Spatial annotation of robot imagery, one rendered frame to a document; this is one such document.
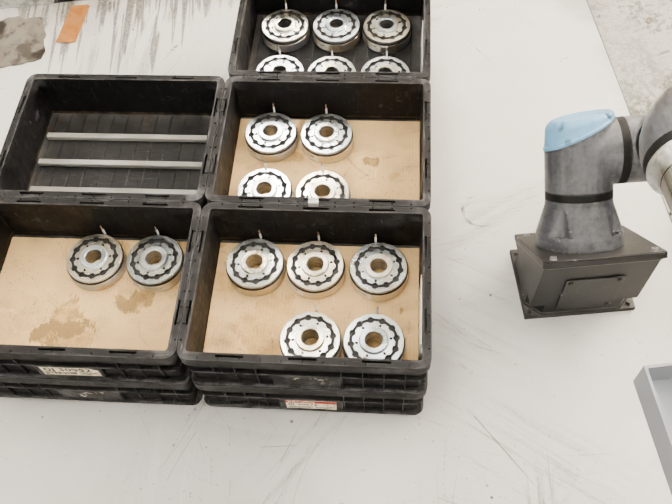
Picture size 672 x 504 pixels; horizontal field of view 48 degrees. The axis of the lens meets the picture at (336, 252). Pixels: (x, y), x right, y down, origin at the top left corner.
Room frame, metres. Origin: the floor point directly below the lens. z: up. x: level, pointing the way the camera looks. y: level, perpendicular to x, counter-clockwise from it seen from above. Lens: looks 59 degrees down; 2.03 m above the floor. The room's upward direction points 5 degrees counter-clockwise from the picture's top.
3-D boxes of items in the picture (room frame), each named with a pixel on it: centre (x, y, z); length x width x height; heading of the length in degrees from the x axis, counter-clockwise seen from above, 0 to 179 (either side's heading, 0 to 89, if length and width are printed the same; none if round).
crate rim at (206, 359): (0.61, 0.05, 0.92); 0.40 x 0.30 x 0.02; 82
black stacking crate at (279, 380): (0.61, 0.05, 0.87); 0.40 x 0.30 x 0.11; 82
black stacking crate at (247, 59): (1.21, -0.03, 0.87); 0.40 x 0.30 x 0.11; 82
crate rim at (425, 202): (0.91, 0.01, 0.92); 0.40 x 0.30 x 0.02; 82
